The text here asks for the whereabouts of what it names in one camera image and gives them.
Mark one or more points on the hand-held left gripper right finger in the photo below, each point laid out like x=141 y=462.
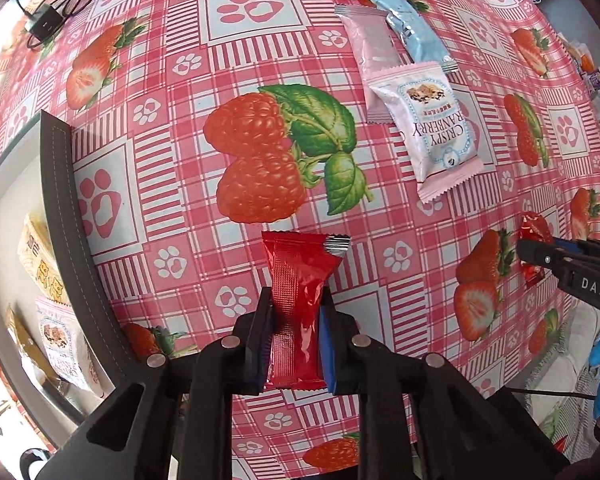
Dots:
x=328 y=355

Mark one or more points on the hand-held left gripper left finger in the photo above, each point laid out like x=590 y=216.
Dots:
x=257 y=350

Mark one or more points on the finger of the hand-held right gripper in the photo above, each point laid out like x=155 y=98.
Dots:
x=542 y=255
x=595 y=249

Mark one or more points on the small red snack packet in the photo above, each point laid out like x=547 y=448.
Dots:
x=532 y=227

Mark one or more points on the long red snack packet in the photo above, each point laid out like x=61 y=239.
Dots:
x=295 y=300

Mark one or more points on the dark grey storage tray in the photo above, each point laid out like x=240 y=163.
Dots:
x=65 y=220

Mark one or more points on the white knitted blanket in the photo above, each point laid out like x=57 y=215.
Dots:
x=565 y=360

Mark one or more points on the clutter of small packages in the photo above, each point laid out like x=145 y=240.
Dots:
x=592 y=85

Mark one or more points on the white cranberry snack packet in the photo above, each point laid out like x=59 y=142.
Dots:
x=430 y=125

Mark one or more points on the pink and white snack packet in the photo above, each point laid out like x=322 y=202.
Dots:
x=62 y=345

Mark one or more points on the strawberry print tablecloth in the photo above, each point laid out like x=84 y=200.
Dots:
x=180 y=170

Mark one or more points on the golden brown snack packet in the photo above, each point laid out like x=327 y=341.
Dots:
x=25 y=345

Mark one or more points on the yellow snack packet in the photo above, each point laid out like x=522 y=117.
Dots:
x=40 y=255

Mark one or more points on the light blue snack packet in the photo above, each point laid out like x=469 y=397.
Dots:
x=410 y=25

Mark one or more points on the plain pink snack packet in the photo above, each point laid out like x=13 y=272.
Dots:
x=370 y=45

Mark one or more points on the black power adapter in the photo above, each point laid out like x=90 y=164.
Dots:
x=45 y=25

